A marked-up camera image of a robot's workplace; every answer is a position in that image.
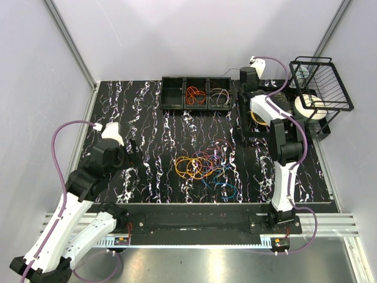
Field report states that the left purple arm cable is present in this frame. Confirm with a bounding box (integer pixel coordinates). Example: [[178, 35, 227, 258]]
[[20, 120, 123, 283]]

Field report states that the aluminium ruler rail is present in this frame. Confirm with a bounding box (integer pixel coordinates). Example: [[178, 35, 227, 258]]
[[94, 234, 285, 249]]

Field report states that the pink cable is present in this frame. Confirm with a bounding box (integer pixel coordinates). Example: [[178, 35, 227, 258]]
[[191, 140, 235, 172]]

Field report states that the white ceramic bowl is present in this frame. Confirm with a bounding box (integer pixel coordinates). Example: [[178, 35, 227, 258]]
[[293, 94, 328, 122]]

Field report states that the yellow cable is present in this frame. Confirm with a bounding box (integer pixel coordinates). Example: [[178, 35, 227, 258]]
[[175, 156, 216, 180]]

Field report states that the white cable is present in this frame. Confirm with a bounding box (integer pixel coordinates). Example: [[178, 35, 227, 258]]
[[209, 87, 230, 107]]

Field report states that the black wire dish rack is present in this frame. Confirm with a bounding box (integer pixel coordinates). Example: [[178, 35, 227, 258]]
[[289, 56, 354, 140]]

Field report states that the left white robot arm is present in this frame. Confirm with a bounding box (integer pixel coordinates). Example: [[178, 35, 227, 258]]
[[9, 138, 143, 282]]

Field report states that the black tray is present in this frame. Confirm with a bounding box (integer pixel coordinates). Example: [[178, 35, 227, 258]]
[[237, 89, 306, 140]]

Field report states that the blue cable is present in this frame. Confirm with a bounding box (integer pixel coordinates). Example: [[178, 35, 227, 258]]
[[203, 164, 238, 201]]

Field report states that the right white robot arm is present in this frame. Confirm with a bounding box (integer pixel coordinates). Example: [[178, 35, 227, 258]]
[[237, 67, 307, 234]]

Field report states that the black three-compartment bin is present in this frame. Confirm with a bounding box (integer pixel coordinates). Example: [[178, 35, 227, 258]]
[[160, 77, 233, 111]]

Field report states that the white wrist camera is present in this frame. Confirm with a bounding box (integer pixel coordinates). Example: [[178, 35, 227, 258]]
[[249, 56, 266, 78], [93, 122, 124, 146]]

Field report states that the brown cable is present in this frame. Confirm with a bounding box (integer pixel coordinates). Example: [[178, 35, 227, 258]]
[[204, 68, 241, 101]]

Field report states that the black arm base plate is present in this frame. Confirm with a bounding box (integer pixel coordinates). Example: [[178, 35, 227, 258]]
[[120, 203, 303, 237]]

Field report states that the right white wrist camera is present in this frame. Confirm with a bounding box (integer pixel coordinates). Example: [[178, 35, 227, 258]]
[[249, 56, 266, 78]]

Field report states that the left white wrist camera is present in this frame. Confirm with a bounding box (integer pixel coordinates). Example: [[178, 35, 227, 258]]
[[93, 122, 124, 146]]

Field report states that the orange cable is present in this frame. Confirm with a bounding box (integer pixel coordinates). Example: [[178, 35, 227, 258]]
[[186, 85, 207, 106]]

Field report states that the pale blue cup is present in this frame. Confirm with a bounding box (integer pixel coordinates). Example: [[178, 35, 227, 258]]
[[294, 65, 310, 88]]

